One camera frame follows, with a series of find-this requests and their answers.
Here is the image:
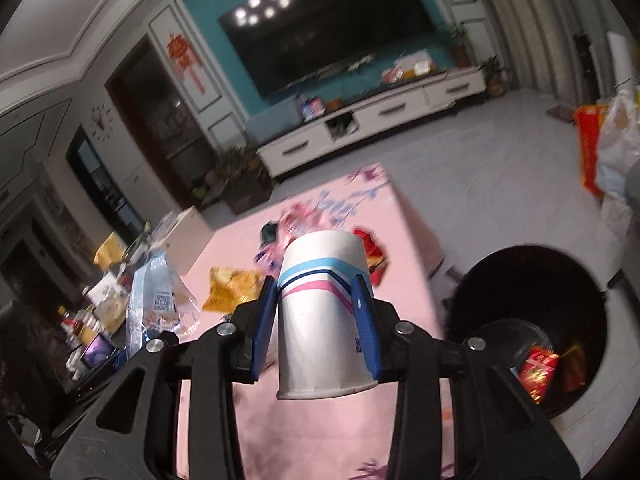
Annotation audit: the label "black round trash bin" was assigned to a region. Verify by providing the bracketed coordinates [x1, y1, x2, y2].
[446, 245, 608, 418]

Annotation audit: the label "white tv cabinet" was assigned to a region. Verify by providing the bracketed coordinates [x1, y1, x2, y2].
[258, 67, 486, 178]

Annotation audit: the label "clear plastic bag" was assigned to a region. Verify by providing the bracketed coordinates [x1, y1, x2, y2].
[126, 250, 201, 359]

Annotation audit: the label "potted plant by cabinet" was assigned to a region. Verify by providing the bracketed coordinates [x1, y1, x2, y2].
[437, 23, 473, 68]

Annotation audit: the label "potted plant on floor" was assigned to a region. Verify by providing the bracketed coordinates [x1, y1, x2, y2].
[480, 55, 506, 98]

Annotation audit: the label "red snack bag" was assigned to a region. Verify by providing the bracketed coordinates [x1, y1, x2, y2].
[352, 228, 388, 286]

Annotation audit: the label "pink floral table cloth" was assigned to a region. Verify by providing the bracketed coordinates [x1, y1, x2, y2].
[184, 165, 444, 479]

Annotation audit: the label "yellow snack bag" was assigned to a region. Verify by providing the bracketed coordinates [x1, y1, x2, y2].
[202, 266, 264, 314]

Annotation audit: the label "white plastic shopping bag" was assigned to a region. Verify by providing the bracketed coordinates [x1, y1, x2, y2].
[596, 89, 639, 195]

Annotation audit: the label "red chinese knot decoration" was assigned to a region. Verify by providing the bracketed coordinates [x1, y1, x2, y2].
[166, 34, 206, 94]

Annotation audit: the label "white striped paper cup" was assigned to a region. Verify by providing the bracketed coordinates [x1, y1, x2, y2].
[278, 230, 376, 400]

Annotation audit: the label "large dark planter plants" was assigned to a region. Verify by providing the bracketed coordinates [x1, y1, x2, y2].
[215, 144, 273, 216]

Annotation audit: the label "red gift bag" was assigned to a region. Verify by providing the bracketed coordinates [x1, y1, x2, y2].
[573, 104, 608, 200]

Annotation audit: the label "white cardboard box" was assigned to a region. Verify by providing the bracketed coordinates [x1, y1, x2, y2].
[158, 207, 214, 275]

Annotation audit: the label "large black television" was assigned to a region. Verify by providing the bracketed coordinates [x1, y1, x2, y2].
[218, 0, 436, 98]

